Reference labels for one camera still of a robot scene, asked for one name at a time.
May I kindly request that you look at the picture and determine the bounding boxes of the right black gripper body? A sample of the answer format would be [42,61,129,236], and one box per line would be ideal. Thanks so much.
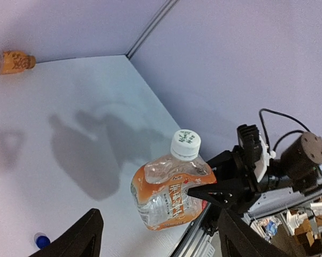
[214,145,260,214]

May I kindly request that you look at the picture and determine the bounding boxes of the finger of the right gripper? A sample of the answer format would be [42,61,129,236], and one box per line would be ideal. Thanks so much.
[187,178,247,208]
[206,150,236,174]

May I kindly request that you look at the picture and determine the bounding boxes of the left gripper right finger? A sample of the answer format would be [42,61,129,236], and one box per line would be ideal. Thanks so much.
[218,209,288,257]

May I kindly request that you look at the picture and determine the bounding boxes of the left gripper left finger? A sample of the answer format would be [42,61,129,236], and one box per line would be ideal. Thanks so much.
[35,208,104,257]

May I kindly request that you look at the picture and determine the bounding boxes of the white bottle cap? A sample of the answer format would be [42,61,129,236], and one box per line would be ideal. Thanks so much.
[170,129,201,161]

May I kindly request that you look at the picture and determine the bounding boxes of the blue bottle cap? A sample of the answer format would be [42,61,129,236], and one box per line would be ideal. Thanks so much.
[34,232,51,250]

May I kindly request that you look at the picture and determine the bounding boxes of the crushed orange label bottle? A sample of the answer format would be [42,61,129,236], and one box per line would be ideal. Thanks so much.
[129,154,217,231]

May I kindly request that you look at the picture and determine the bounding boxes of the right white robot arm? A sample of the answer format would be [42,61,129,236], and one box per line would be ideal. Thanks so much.
[187,108,322,217]

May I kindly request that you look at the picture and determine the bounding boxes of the small brown bottle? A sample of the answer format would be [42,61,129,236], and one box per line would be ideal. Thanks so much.
[0,51,36,75]

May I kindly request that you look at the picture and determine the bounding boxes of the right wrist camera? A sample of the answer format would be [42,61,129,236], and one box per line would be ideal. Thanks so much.
[237,124,276,183]

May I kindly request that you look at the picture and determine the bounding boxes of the aluminium front rail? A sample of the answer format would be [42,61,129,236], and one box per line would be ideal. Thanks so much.
[169,203,216,257]

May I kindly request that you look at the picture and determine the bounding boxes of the right aluminium corner post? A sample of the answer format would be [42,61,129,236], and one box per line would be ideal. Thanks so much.
[125,0,179,59]

